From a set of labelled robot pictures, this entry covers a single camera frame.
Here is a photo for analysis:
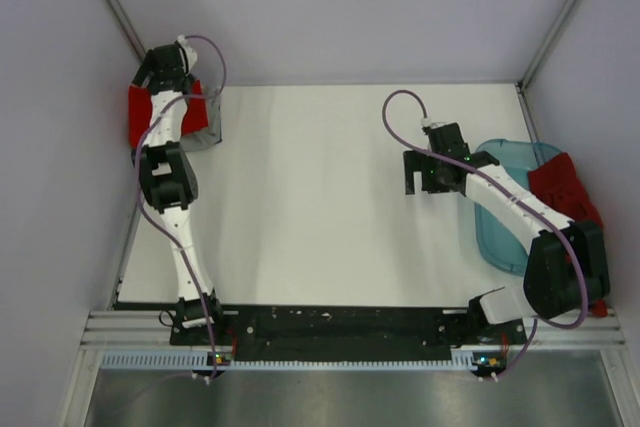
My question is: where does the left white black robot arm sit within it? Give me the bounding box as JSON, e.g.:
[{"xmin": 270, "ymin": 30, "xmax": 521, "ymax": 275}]
[{"xmin": 133, "ymin": 36, "xmax": 227, "ymax": 344}]

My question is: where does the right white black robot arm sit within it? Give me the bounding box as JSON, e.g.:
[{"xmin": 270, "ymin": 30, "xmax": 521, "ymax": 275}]
[{"xmin": 403, "ymin": 120, "xmax": 610, "ymax": 343}]

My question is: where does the folded grey t shirt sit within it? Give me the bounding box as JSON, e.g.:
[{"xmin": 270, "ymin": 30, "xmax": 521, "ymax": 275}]
[{"xmin": 181, "ymin": 89, "xmax": 222, "ymax": 152}]

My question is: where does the blue transparent plastic bin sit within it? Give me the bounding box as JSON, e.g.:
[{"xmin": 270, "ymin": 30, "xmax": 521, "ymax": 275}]
[{"xmin": 474, "ymin": 139, "xmax": 561, "ymax": 277}]

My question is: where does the dark red t shirt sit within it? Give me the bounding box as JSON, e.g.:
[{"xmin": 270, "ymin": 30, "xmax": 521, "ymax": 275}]
[{"xmin": 524, "ymin": 153, "xmax": 610, "ymax": 319}]

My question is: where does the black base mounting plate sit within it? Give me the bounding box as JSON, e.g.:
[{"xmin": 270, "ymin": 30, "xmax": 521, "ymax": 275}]
[{"xmin": 169, "ymin": 302, "xmax": 529, "ymax": 361}]

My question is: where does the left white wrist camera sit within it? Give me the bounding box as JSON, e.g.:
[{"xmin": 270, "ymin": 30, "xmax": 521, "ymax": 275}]
[{"xmin": 176, "ymin": 35, "xmax": 198, "ymax": 74}]

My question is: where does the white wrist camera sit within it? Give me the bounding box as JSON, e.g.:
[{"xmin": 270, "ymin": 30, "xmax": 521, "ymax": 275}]
[
  {"xmin": 421, "ymin": 117, "xmax": 446, "ymax": 135},
  {"xmin": 176, "ymin": 35, "xmax": 198, "ymax": 74}
]

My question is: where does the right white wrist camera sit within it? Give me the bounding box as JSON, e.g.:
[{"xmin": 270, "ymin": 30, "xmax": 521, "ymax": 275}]
[{"xmin": 421, "ymin": 117, "xmax": 446, "ymax": 135}]

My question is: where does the left aluminium frame post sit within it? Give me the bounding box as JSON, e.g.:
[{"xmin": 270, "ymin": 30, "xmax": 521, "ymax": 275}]
[{"xmin": 74, "ymin": 0, "xmax": 151, "ymax": 66}]

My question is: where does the aluminium frame post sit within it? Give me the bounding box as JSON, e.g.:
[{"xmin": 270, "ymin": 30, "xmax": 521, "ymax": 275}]
[
  {"xmin": 518, "ymin": 0, "xmax": 583, "ymax": 94},
  {"xmin": 74, "ymin": 0, "xmax": 151, "ymax": 66}
]

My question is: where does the right aluminium frame post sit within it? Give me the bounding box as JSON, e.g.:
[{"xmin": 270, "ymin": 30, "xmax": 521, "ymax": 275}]
[{"xmin": 518, "ymin": 0, "xmax": 583, "ymax": 94}]

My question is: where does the light blue slotted cable duct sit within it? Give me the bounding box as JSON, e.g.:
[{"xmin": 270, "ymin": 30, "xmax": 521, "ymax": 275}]
[{"xmin": 100, "ymin": 350, "xmax": 505, "ymax": 373}]

